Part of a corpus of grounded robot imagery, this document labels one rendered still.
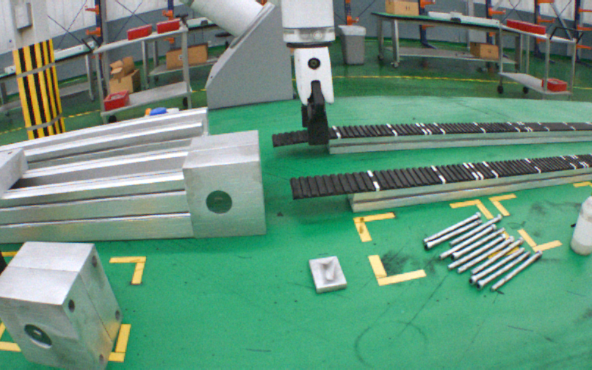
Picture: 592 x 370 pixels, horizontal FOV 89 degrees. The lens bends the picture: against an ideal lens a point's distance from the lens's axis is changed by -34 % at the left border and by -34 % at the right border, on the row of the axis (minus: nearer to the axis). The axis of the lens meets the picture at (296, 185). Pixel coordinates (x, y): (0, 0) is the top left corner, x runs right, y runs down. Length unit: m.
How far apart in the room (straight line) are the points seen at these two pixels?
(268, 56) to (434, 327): 0.80
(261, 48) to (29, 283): 0.82
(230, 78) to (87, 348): 0.81
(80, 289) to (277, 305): 0.20
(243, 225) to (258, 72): 0.58
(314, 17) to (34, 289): 0.54
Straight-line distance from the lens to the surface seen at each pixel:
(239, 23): 1.11
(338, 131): 0.73
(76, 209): 0.57
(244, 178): 0.49
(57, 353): 0.40
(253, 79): 1.04
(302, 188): 0.55
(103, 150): 0.74
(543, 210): 0.64
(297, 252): 0.49
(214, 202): 0.51
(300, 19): 0.65
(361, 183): 0.56
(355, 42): 5.64
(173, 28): 3.63
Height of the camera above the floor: 1.06
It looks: 27 degrees down
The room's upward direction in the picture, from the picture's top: 3 degrees counter-clockwise
